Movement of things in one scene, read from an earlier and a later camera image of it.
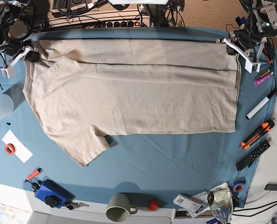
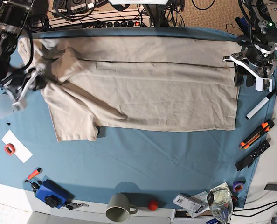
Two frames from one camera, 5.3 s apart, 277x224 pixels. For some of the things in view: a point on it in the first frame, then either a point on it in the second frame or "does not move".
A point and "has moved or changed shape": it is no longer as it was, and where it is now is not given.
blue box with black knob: x=54 y=194 does not move
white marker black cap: x=257 y=108 does not move
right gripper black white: x=15 y=51 to x=18 y=82
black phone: x=275 y=187 does not move
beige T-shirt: x=84 y=90 has moved or changed shape
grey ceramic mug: x=118 y=209 does not move
